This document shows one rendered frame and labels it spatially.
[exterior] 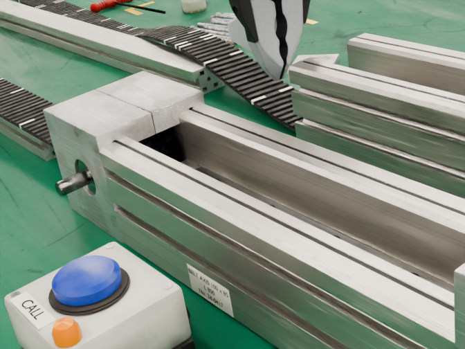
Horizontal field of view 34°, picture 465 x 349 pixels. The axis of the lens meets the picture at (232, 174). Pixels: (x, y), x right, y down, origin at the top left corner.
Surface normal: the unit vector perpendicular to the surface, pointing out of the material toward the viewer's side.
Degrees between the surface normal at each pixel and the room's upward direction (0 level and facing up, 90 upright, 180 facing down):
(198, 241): 90
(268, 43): 90
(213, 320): 0
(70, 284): 3
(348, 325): 90
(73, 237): 0
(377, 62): 90
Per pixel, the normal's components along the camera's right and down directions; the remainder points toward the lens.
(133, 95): -0.15, -0.88
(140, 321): 0.62, 0.29
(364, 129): -0.77, 0.39
